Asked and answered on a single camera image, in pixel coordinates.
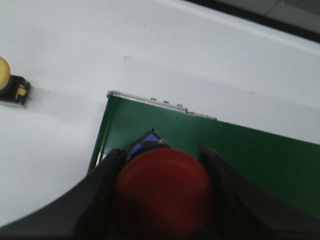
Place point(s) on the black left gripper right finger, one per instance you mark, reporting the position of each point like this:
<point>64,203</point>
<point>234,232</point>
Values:
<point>244,211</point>

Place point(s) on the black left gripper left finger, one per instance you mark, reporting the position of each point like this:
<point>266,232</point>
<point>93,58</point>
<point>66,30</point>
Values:
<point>83,213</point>

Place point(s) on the green conveyor belt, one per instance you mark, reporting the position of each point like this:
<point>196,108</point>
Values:
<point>287,168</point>

